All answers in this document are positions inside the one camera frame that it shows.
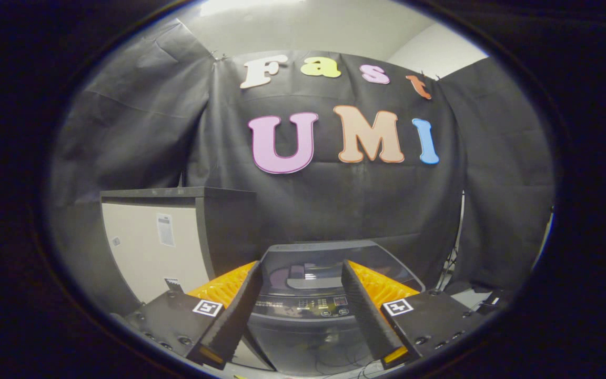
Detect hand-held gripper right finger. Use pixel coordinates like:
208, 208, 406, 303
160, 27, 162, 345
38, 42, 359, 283
341, 259, 488, 370

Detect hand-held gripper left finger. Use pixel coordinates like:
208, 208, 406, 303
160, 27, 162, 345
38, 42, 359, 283
124, 261, 263, 371

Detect grey washing machine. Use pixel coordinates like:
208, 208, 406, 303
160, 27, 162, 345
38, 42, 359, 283
245, 241, 427, 377

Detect beige cabinet with dark top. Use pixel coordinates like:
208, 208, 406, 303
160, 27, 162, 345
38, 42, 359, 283
99, 187, 257, 316

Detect black box on floor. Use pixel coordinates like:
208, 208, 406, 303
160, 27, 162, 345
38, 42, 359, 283
474, 288, 510, 316

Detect black backdrop cloth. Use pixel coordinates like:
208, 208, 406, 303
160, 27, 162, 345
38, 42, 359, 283
48, 18, 555, 316

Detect black hanging cables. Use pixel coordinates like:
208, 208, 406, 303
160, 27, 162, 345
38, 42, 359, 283
436, 246, 462, 291

